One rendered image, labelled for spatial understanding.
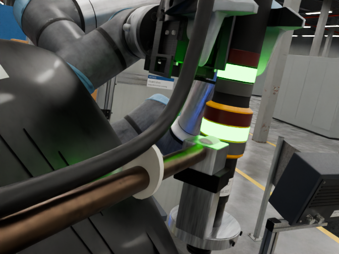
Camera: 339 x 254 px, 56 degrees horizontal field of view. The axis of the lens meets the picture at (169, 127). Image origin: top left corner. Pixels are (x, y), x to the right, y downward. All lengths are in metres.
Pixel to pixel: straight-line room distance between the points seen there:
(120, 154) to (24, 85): 0.12
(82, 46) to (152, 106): 0.52
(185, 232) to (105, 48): 0.29
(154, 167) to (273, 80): 6.94
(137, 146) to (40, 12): 0.43
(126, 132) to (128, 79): 1.22
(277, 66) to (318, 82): 3.71
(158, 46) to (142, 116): 0.62
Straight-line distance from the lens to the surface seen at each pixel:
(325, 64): 10.62
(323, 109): 10.37
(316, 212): 1.06
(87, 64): 0.48
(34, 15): 0.57
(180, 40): 0.32
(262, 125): 7.17
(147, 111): 0.97
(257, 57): 0.29
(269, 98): 7.11
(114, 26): 0.50
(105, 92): 2.12
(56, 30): 0.53
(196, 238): 0.30
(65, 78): 0.30
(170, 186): 2.54
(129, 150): 0.16
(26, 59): 0.28
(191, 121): 0.85
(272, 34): 0.31
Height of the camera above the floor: 1.46
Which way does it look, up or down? 12 degrees down
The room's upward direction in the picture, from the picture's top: 10 degrees clockwise
